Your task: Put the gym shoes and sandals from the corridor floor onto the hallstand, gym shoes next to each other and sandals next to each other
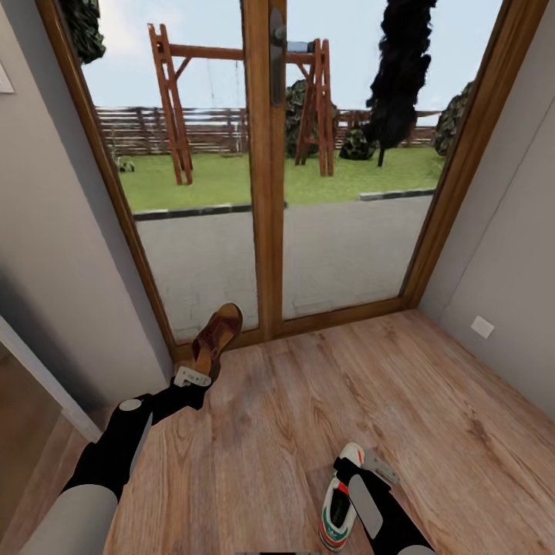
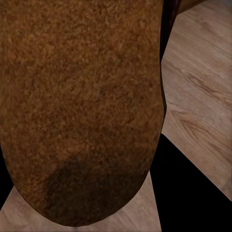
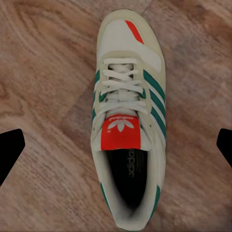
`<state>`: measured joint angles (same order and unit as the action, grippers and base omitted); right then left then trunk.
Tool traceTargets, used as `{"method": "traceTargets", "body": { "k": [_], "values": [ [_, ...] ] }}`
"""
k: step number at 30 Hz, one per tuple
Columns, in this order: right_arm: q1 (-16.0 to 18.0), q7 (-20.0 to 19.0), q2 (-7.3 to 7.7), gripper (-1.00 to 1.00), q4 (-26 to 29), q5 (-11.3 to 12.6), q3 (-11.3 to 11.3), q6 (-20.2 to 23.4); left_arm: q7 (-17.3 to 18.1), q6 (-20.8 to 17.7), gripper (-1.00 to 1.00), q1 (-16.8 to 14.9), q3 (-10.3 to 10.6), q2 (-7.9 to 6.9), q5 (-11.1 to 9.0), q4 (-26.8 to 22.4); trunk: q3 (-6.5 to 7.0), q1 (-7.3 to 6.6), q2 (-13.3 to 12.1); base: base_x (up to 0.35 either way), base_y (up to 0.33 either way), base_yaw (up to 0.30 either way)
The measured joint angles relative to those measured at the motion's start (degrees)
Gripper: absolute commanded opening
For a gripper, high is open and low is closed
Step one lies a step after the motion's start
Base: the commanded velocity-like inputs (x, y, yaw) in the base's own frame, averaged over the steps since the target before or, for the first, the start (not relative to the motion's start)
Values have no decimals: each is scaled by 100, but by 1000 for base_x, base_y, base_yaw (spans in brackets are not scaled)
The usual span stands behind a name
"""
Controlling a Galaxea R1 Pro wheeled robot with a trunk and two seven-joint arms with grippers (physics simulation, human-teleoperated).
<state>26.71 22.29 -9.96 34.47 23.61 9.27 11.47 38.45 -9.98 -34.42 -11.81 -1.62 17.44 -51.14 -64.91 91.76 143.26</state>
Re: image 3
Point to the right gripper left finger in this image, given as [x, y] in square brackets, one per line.
[12, 144]

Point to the gym shoe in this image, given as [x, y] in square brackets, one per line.
[128, 135]

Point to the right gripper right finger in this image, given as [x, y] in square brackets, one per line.
[224, 143]

